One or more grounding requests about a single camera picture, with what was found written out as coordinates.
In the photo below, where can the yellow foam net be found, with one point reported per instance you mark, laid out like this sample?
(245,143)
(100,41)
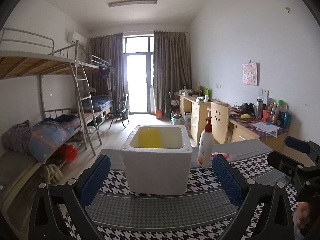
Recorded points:
(147,138)

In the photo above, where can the wooden smiley chair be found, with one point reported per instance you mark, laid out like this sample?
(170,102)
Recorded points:
(218,125)

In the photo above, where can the steel thermos bottle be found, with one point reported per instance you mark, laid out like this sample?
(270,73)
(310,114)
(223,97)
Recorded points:
(260,108)

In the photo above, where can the yellowish cloth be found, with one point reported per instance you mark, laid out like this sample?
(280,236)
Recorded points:
(51,172)

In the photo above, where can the red plastic bag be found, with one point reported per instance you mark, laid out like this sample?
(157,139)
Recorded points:
(67,152)

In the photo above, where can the person's right hand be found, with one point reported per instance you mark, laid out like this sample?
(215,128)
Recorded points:
(302,215)

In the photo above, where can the white lotion pump bottle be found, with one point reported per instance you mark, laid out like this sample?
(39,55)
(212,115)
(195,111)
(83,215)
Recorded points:
(205,145)

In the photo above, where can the purple patterned desk mat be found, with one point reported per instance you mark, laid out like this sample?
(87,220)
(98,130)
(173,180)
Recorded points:
(240,122)

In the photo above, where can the double wall socket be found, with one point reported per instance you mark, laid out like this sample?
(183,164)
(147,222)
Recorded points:
(263,93)

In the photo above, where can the small metal bunk bed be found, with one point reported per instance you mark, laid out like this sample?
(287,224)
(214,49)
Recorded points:
(85,66)

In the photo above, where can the black folding chair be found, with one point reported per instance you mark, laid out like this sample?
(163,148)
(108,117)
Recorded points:
(120,110)

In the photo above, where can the row of toiletry bottles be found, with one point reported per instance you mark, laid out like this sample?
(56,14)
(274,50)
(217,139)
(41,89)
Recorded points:
(286,121)

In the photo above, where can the glass balcony door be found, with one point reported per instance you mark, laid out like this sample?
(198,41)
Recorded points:
(138,85)

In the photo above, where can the white air conditioner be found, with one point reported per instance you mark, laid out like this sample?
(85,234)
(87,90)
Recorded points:
(76,38)

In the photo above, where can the pink wall poster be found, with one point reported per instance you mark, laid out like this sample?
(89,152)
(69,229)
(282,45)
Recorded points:
(250,73)

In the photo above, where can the hanging dark clothes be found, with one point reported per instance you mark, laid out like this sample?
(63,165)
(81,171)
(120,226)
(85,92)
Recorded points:
(104,73)

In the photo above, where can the long wooden desk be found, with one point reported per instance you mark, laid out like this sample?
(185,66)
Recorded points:
(197,120)

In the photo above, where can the green box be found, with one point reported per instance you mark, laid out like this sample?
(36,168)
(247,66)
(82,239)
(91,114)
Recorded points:
(207,91)

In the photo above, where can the yellow desk object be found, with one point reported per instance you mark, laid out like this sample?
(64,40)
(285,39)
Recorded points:
(245,116)

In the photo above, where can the brown curtain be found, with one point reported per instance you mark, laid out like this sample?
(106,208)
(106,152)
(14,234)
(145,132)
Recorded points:
(115,55)
(172,67)

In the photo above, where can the black headphones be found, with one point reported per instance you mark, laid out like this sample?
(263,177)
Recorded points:
(247,108)

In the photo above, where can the red snack packet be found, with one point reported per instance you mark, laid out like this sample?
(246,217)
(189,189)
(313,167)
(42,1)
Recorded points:
(223,155)

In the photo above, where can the grey waste bin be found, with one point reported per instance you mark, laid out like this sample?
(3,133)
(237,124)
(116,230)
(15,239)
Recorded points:
(178,120)

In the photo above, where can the orange bucket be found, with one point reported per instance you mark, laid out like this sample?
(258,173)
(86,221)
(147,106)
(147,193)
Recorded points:
(159,115)

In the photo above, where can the white papers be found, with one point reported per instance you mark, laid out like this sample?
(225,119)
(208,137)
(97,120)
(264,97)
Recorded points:
(266,127)

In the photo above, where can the folded blue quilt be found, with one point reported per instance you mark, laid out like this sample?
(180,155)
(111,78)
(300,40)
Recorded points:
(98,102)

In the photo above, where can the ceiling tube light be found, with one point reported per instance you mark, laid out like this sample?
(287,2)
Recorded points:
(132,2)

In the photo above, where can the dark blue quilt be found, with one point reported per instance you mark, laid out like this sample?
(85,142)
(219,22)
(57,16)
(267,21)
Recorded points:
(62,118)

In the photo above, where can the blue orange bedding bundle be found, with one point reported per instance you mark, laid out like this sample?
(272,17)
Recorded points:
(47,140)

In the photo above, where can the large metal bunk bed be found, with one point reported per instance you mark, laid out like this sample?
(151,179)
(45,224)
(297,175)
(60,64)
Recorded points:
(25,63)

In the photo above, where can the houndstooth blanket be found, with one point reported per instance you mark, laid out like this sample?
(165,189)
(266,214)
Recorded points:
(155,212)

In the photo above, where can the metal bunk ladder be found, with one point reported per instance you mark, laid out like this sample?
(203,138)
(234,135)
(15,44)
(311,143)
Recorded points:
(82,80)

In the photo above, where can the white carton box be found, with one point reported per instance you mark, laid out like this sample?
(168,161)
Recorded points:
(187,121)

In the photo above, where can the white foam box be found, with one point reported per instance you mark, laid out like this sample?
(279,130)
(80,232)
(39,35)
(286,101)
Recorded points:
(155,172)

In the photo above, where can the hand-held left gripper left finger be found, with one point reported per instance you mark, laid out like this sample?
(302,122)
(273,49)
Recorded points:
(96,180)

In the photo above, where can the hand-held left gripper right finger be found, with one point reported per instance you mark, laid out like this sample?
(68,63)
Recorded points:
(227,180)

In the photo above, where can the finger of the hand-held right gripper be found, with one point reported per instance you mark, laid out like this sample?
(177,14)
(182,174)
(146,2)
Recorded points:
(280,161)
(295,143)

